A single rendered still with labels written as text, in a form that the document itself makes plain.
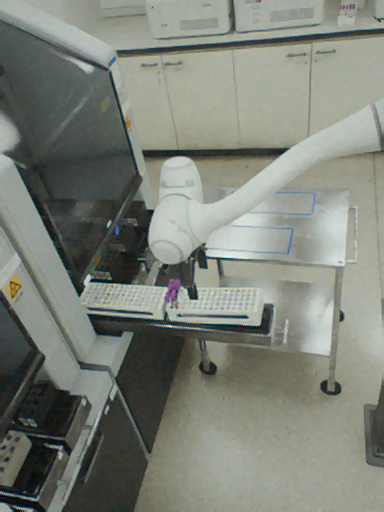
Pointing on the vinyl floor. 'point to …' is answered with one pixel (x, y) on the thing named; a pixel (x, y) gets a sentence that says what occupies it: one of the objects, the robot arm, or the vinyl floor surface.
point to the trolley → (303, 317)
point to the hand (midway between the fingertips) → (198, 280)
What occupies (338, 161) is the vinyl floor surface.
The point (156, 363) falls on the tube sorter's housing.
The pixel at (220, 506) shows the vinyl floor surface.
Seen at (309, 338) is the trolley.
